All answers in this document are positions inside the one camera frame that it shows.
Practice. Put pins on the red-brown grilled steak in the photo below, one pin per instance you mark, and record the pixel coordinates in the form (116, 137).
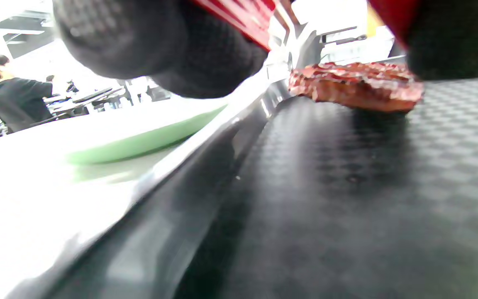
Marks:
(355, 85)

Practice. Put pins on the person's left hand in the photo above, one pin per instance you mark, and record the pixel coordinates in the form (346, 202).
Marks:
(156, 37)

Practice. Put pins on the black plastic tray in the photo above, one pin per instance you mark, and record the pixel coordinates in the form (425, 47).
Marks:
(326, 199)

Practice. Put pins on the green plate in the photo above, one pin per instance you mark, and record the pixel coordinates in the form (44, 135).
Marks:
(147, 139)

